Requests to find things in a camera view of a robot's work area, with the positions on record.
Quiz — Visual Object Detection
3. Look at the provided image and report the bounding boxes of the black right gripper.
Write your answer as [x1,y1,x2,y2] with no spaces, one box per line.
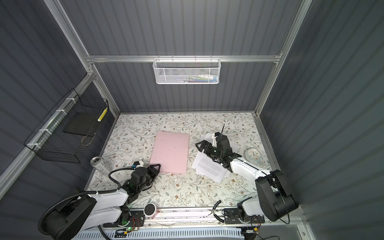
[196,140,223,160]

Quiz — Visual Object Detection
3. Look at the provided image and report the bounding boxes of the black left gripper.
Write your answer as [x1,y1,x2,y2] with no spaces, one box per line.
[137,163,160,195]

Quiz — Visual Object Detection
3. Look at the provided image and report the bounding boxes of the pink file folder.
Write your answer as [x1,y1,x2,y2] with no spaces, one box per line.
[150,131,190,174]

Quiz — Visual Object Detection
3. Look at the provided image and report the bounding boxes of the printed white paper sheet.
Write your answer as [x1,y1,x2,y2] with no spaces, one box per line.
[192,152,231,184]

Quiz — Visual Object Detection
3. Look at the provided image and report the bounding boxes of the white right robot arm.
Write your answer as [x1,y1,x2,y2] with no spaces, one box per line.
[195,132,299,222]

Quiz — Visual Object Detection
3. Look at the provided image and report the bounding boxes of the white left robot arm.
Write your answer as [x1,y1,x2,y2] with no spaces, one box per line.
[38,162,161,240]

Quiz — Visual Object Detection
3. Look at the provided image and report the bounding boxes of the white paper stack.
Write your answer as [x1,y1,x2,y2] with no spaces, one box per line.
[196,134,240,179]

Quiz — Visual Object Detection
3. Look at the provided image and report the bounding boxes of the round white clock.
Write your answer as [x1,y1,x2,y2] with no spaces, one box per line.
[244,148,263,165]

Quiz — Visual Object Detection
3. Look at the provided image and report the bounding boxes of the white beverage can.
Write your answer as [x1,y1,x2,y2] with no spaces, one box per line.
[90,157,112,176]

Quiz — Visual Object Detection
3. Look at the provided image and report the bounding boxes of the white perforated vent strip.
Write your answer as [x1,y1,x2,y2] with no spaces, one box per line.
[74,227,245,240]

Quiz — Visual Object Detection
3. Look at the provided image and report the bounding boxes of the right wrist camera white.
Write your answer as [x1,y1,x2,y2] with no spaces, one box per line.
[205,133,219,147]

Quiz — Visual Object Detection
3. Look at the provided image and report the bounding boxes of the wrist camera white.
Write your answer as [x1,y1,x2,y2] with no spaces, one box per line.
[132,161,144,168]
[205,133,219,147]

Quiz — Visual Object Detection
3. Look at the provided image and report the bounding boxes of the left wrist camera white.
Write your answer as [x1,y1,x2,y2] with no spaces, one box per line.
[132,161,144,168]

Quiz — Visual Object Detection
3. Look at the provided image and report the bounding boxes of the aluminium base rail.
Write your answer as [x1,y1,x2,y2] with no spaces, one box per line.
[62,205,304,229]

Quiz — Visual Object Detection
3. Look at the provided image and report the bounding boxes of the black handled pliers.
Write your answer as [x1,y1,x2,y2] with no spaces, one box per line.
[209,200,225,224]

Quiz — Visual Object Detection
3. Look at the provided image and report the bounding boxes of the white wire mesh basket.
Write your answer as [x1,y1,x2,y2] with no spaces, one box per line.
[153,60,222,85]

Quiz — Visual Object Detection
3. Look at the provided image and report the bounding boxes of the black wire mesh basket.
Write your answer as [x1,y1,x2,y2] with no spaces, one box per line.
[24,91,109,164]

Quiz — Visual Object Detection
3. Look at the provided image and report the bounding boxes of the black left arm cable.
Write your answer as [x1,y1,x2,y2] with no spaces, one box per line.
[37,167,136,235]

